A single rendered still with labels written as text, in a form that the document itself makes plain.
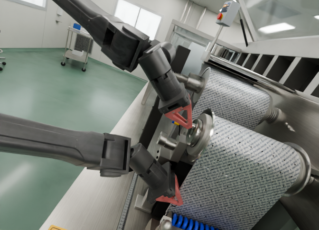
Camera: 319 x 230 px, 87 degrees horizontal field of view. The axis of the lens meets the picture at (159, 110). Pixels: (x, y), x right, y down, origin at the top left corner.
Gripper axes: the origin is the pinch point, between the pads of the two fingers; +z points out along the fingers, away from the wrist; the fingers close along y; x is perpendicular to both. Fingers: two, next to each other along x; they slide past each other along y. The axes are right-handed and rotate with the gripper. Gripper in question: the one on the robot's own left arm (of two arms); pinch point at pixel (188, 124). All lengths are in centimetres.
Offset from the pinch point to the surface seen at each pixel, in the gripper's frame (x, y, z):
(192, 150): -1.5, 3.9, 5.2
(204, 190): -3.5, 7.1, 15.6
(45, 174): -150, -65, 27
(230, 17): 32, -55, -12
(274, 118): 26.0, -22.5, 25.6
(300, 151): 21.8, 0.9, 19.8
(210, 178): -0.5, 6.7, 12.7
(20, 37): -313, -363, -181
